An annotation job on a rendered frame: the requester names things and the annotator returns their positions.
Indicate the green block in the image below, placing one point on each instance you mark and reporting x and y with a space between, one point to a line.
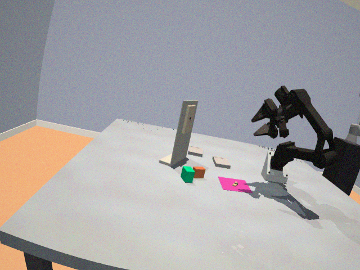
187 174

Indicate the brown and orange block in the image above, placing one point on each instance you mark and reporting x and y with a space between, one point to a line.
199 171

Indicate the pink square marked zone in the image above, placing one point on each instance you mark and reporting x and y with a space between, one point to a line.
227 184

